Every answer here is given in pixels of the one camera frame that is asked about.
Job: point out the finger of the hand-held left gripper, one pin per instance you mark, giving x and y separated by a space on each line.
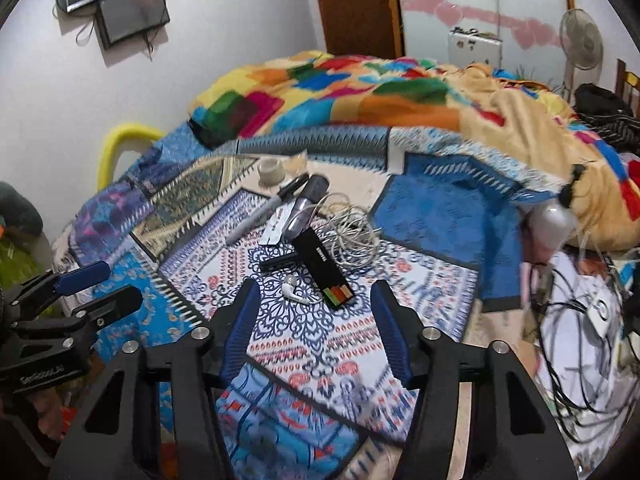
112 307
82 276

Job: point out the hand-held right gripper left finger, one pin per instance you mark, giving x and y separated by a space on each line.
240 332

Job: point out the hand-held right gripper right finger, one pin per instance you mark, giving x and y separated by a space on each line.
392 332

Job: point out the silver squeeze tube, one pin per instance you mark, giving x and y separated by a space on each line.
305 205

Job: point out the green leaf-print storage bag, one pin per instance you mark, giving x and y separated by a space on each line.
20 260

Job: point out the white earbud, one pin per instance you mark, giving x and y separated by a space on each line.
290 290

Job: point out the short black stick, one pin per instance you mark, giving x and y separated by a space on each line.
277 263

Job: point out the black box coloured label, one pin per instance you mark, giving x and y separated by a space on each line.
322 267

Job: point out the dark teal cushion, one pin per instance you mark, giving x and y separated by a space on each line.
17 205

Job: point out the grey marker black cap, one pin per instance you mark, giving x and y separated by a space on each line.
252 220

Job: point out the patterned cloth covered table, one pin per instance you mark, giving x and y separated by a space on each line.
440 210

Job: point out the yellow foam tube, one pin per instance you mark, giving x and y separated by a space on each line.
115 142

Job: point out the white tape roll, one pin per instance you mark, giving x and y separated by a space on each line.
270 170

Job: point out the white papers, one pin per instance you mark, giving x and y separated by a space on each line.
585 340

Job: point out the colourful patchwork blanket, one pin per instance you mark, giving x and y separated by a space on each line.
400 95

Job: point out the white box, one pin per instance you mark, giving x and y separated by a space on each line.
472 47

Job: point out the black striped clothes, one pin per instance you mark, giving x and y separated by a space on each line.
600 105

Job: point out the brown wooden door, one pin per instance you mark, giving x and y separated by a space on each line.
355 5

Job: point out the wooden chair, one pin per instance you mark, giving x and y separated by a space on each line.
627 80

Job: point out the white standing fan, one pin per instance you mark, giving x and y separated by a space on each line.
580 40

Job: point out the flat black wall panel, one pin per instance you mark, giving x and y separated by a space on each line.
132 15

